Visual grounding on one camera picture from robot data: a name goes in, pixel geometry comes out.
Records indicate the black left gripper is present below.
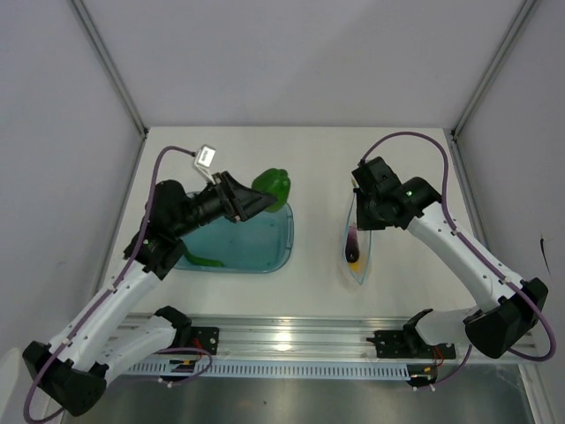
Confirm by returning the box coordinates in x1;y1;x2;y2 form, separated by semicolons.
173;170;278;239

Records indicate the green toy bell pepper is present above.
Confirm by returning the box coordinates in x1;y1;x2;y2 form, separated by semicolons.
252;168;291;213

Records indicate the clear zip top bag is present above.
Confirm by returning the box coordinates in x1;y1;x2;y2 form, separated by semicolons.
341;179;373;285

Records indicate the purple toy eggplant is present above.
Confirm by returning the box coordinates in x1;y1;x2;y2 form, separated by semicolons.
344;224;360;263

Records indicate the small green toy chili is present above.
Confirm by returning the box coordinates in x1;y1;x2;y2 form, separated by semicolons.
184;249;224;268

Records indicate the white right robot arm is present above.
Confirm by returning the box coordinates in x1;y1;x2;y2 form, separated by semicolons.
352;157;548;359

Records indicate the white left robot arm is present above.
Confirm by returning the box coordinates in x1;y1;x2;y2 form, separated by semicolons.
23;171;277;416

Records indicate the teal plastic tray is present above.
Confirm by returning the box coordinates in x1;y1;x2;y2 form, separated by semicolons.
175;204;294;274

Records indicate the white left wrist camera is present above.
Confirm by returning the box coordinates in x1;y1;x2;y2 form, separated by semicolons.
192;145;216;185

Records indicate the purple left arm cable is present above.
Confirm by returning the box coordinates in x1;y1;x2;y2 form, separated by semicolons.
22;146;213;423

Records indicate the aluminium rail base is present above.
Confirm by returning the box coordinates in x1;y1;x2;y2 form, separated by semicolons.
105;313;542;366

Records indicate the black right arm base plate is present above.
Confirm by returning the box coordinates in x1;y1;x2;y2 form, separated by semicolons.
365;329;456;360

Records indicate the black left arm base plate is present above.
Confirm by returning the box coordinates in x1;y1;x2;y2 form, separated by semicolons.
172;326;220;355

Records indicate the white slotted cable duct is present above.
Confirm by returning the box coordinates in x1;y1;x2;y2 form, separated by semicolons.
125;358;433;381

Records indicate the right aluminium frame post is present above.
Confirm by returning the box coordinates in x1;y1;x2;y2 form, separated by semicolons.
450;0;541;142

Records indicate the aluminium frame post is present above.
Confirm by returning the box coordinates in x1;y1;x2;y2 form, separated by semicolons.
67;0;148;139
450;0;541;142

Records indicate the left aluminium frame post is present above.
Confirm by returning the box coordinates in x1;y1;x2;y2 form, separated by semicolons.
67;0;148;139

